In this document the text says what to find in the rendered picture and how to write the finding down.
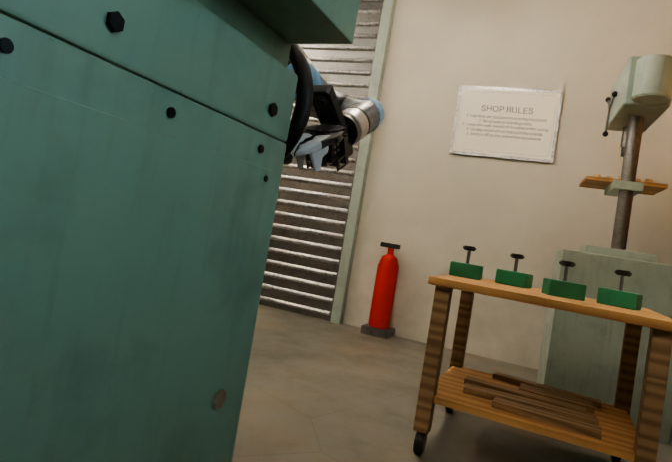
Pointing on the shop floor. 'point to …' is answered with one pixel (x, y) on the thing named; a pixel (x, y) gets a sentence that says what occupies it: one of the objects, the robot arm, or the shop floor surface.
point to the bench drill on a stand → (614, 257)
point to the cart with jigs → (534, 403)
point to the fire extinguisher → (383, 295)
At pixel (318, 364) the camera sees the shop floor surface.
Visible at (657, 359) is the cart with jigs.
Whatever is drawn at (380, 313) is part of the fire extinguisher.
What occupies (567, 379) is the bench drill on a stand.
